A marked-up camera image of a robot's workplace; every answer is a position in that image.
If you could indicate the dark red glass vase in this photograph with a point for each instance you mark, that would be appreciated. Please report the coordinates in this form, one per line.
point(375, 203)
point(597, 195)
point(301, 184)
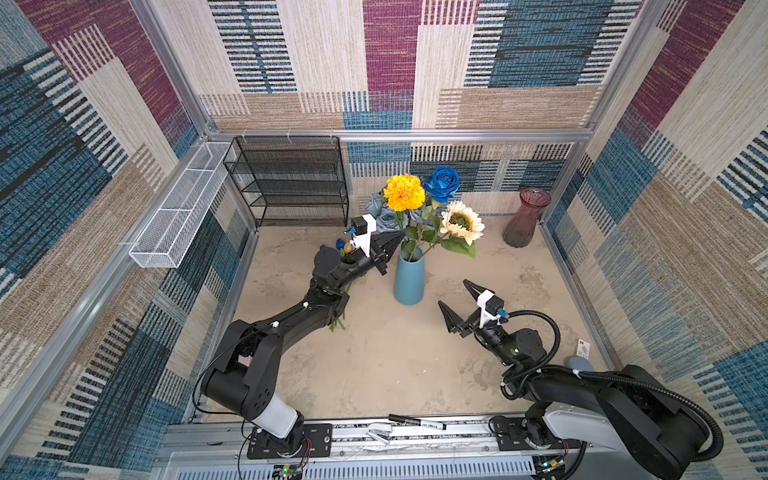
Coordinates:
point(520, 229)

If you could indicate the light blue tulip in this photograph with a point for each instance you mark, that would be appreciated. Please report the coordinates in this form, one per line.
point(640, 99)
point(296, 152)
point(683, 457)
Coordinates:
point(337, 321)

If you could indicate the white wire mesh basket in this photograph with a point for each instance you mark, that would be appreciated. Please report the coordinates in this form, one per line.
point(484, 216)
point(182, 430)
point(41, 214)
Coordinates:
point(164, 242)

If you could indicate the light blue ceramic vase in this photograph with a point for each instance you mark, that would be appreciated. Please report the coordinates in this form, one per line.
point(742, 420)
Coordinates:
point(410, 278)

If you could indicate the deep blue rose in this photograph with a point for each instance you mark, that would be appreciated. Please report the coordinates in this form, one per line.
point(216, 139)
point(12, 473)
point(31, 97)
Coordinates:
point(442, 184)

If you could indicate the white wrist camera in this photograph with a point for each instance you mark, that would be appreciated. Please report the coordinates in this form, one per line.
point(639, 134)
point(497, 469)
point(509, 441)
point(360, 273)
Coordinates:
point(492, 311)
point(360, 231)

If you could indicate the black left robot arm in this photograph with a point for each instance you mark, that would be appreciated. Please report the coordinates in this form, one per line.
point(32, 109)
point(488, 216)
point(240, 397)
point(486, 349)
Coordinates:
point(242, 376)

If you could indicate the black wire mesh shelf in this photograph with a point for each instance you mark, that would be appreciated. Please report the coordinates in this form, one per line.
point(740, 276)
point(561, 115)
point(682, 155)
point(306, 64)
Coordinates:
point(290, 181)

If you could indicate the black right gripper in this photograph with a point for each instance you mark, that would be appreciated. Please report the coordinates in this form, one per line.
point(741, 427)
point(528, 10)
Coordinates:
point(453, 322)

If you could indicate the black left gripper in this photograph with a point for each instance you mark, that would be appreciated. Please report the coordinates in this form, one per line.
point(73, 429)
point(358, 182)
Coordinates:
point(388, 245)

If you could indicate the blue grey round object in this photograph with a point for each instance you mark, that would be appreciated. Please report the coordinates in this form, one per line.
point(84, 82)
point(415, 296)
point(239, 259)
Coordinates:
point(579, 363)

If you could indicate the small white tag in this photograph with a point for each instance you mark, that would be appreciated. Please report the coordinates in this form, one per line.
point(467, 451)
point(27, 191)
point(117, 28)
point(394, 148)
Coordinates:
point(583, 349)

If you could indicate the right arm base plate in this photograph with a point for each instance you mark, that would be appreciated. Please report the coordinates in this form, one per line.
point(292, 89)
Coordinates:
point(519, 433)

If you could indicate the cream sunflower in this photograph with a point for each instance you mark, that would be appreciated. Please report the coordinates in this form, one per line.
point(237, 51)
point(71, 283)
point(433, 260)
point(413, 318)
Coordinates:
point(453, 226)

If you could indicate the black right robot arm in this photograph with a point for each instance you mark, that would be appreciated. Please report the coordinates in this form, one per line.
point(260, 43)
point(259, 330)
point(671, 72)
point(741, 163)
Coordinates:
point(627, 411)

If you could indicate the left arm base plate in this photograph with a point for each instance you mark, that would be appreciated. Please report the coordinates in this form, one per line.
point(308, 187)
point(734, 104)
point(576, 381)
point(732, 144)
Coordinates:
point(312, 440)

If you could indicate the black marker pen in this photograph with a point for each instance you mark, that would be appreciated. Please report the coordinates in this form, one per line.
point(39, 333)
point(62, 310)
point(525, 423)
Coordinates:
point(416, 422)

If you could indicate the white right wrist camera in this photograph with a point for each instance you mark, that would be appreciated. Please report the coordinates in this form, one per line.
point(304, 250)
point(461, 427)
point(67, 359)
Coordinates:
point(492, 311)

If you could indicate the dusty blue rose bouquet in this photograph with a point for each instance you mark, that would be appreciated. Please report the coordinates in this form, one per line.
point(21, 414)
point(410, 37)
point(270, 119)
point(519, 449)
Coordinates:
point(385, 218)

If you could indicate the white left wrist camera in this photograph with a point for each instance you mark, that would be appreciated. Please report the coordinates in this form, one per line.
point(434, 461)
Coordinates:
point(360, 231)

